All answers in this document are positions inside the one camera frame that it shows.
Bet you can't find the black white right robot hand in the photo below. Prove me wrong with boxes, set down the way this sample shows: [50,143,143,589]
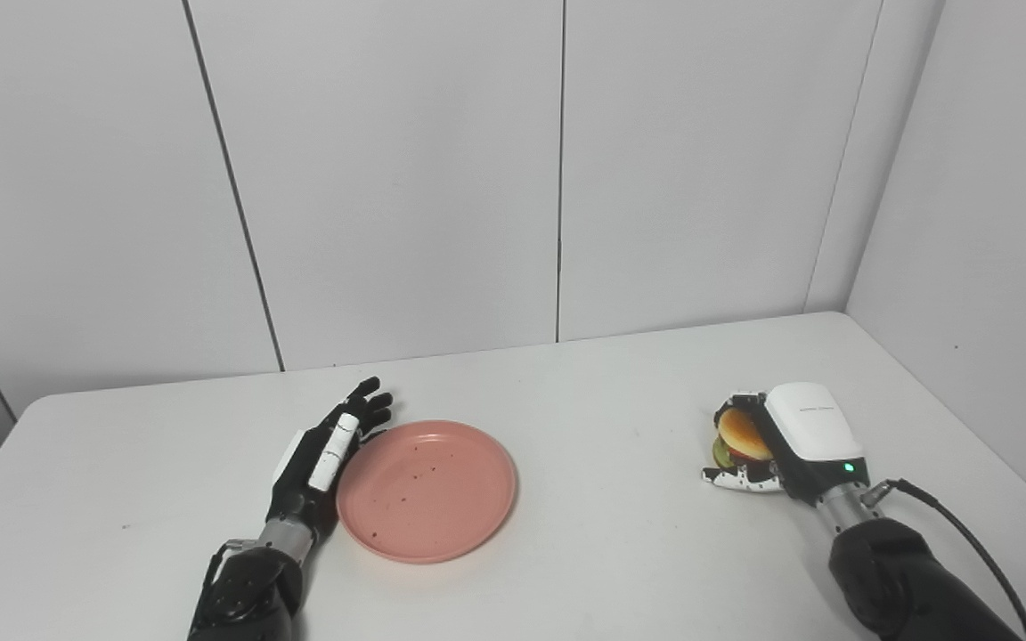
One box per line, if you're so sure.
[702,383,870,507]

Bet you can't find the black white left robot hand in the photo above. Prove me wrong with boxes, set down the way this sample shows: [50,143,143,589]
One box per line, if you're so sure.
[265,377,394,540]

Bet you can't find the toy hamburger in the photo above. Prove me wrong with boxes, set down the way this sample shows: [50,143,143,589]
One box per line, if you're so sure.
[712,408,777,470]

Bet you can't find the pink round plate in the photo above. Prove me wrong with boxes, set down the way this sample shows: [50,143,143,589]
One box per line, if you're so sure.
[336,420,517,564]

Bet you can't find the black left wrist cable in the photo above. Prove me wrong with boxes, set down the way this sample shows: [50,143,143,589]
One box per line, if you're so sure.
[199,539,257,615]

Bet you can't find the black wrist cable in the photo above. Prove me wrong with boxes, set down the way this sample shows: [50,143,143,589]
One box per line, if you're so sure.
[199,539,257,615]
[865,479,1026,641]

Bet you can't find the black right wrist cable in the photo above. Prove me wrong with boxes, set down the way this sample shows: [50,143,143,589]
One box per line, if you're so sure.
[865,479,1026,641]

